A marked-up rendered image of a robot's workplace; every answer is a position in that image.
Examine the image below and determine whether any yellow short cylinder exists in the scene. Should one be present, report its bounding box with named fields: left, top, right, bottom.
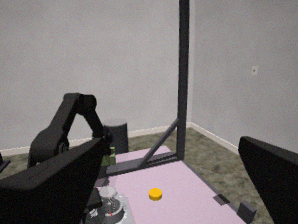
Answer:
left=149, top=188, right=162, bottom=201

